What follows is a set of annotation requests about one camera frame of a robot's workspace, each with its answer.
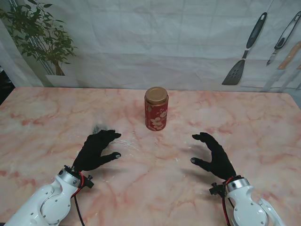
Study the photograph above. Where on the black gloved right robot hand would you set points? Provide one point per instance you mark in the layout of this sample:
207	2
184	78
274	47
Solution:
217	160

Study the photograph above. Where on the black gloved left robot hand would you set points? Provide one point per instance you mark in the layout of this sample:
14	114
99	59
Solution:
94	153

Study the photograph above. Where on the clear plastic tea bag pouch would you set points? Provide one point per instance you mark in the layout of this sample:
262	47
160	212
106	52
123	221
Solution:
100	128

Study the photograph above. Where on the red floral tea tin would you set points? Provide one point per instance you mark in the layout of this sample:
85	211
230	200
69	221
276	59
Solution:
156	116

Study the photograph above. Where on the gold round tin lid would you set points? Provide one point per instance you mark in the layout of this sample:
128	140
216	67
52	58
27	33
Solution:
156	96

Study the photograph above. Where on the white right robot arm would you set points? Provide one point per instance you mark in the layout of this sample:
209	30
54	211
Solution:
249	204

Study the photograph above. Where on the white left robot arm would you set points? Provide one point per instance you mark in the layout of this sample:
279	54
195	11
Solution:
42	202

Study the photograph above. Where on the white printed backdrop cloth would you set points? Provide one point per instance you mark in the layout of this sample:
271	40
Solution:
150	42

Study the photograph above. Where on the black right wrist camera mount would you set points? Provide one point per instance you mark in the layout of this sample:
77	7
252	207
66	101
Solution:
216	189

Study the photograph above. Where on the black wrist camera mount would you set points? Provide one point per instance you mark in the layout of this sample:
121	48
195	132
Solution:
216	189
89	181

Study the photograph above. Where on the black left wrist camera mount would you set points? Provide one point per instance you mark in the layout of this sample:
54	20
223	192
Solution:
89	181

